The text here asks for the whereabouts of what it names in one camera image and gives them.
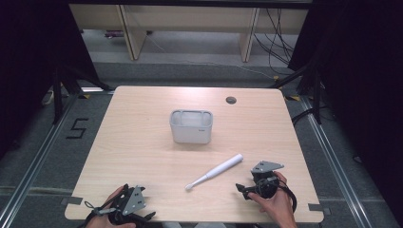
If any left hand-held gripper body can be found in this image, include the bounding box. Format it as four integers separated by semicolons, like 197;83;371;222
107;183;148;226

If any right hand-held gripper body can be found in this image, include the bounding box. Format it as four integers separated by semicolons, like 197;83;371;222
251;160;285;200

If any white electric toothbrush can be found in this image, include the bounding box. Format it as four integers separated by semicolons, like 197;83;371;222
184;153;244;192

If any white toothbrush holder box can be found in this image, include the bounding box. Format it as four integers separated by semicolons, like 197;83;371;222
169;108;214;145

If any person's right hand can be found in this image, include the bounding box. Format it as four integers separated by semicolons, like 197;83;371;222
247;170;295;228

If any person's left hand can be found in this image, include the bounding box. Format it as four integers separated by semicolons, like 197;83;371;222
85;185;137;228

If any grey tape patch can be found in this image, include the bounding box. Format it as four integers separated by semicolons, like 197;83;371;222
307;202;333;217
60;196;84;206

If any black metal stand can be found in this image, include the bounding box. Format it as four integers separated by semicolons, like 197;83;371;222
51;63;112;125
269;61;323;125

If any dark curtain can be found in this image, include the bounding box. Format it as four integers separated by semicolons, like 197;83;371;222
287;0;403;219
0;0;103;161

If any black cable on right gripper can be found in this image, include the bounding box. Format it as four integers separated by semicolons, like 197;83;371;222
278;184;298;214

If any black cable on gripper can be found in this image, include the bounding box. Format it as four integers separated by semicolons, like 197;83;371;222
278;184;298;214
77;200;117;228

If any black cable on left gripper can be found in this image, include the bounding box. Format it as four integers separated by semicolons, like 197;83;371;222
77;200;117;228

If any metal floor rail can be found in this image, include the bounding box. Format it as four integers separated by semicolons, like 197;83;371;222
299;96;376;228
0;94;80;228

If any bundle of black cables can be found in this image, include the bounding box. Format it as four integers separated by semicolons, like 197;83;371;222
252;8;297;76

